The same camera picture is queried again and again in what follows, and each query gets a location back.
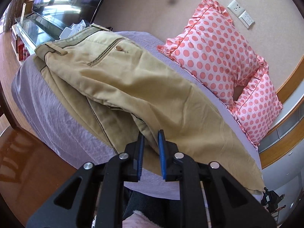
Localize wooden headboard frame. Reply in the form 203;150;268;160
259;59;303;169

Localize polka dot pillow left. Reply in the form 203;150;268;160
157;0;264;107

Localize polka dot pillow right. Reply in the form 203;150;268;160
230;68;283;148

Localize white wall socket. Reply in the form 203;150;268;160
227;0;245;17

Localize khaki tan pants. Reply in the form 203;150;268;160
34;25;265;200

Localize white light switch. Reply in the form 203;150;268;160
239;10;255;29

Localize glass tv stand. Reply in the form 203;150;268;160
15;13;63;55

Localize polka dot pillow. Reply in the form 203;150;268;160
230;68;283;148
157;0;264;107

